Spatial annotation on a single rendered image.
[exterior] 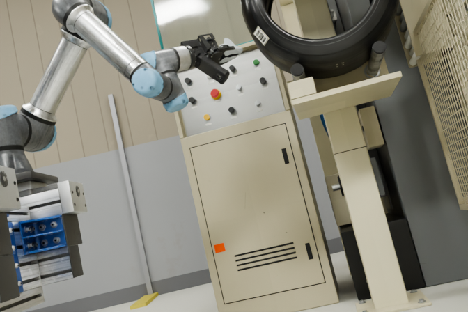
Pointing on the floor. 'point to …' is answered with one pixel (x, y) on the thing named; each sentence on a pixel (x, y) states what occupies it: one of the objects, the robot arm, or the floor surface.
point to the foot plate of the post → (418, 299)
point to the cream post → (352, 159)
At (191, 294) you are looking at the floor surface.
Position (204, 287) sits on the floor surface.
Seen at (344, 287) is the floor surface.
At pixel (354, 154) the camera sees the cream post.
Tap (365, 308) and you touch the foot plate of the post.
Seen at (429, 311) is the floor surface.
